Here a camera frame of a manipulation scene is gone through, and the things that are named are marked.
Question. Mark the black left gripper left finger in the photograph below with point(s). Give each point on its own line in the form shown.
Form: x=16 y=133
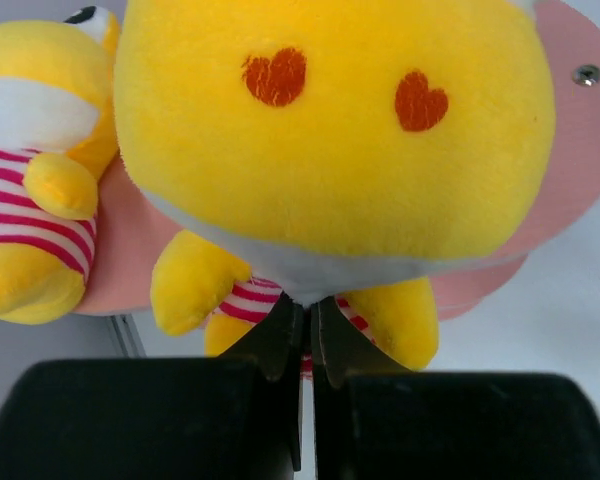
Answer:
x=234 y=416

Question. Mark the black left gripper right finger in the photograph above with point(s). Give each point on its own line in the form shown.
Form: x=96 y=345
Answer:
x=377 y=420

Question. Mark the yellow frog plush toy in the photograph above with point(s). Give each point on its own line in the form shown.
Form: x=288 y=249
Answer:
x=347 y=148

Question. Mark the pink three-tier toy shelf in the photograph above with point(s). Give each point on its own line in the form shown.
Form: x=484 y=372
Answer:
x=131 y=233

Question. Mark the aluminium corner post left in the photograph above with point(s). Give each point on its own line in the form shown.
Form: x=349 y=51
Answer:
x=126 y=337

